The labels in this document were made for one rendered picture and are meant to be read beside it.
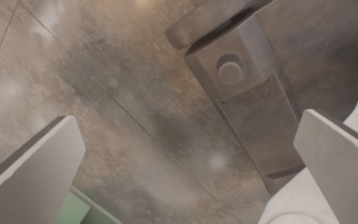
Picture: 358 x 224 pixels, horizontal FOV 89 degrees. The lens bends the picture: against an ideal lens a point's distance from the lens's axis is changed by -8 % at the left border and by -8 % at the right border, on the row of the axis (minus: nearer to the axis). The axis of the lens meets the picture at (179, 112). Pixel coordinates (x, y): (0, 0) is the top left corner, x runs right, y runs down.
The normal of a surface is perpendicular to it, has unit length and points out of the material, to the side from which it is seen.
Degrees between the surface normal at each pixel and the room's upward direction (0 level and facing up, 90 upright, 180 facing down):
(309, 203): 113
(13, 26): 0
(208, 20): 6
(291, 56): 0
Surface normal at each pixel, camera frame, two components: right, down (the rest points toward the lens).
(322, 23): -0.21, 0.51
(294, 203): -0.30, -0.95
